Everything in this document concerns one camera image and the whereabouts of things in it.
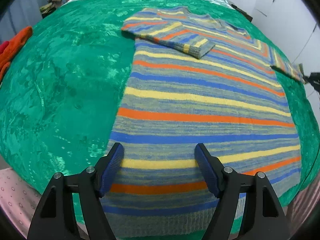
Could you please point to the orange red folded clothes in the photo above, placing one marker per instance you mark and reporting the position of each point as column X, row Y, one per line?
column 9, row 49

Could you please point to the striped knit sweater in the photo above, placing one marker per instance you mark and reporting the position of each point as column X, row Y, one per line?
column 194, row 80

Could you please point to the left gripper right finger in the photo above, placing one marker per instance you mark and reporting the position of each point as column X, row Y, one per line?
column 263, row 216

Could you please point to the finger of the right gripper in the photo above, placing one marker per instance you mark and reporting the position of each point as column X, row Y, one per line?
column 313, row 79

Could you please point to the pink dotted pajama trousers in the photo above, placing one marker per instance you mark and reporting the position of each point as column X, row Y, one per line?
column 18, row 200

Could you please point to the green velvet bedspread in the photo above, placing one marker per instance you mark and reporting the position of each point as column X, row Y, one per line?
column 61, row 94

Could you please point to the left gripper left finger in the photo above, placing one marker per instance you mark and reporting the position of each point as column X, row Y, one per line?
column 54, row 217

